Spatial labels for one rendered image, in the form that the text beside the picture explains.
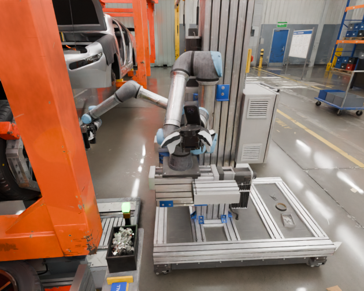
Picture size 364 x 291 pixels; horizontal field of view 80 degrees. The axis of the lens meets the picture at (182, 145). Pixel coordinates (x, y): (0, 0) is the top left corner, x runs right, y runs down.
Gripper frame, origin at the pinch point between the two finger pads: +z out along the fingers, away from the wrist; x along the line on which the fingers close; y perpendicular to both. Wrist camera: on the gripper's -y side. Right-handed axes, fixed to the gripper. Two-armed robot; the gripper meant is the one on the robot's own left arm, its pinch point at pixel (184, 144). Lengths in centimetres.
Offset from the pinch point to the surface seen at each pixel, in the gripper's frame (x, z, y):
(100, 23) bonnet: 219, -364, -85
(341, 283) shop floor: -83, -56, 136
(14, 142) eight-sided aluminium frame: 106, -32, 10
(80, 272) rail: 68, -5, 76
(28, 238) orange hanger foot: 82, 0, 46
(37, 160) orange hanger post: 61, -5, 7
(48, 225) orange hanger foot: 73, -5, 42
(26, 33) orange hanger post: 46, -7, -36
